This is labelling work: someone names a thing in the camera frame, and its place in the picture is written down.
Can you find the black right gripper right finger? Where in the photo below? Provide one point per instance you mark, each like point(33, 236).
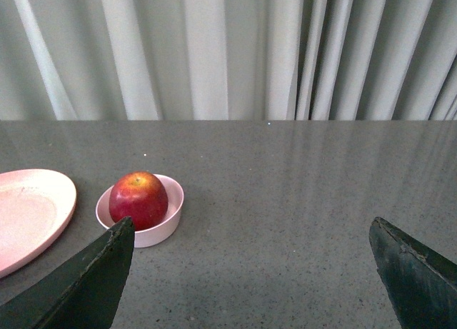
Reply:
point(421, 283)

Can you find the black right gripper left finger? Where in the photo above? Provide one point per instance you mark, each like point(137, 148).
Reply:
point(83, 292)

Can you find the red apple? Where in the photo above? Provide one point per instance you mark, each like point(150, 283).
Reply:
point(141, 196)

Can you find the light pink bowl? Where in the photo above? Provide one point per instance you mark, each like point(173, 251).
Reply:
point(151, 236)

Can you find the pink plate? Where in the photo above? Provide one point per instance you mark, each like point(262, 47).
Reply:
point(36, 207)

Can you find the white curtain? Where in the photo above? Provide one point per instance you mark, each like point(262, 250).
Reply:
point(228, 59)

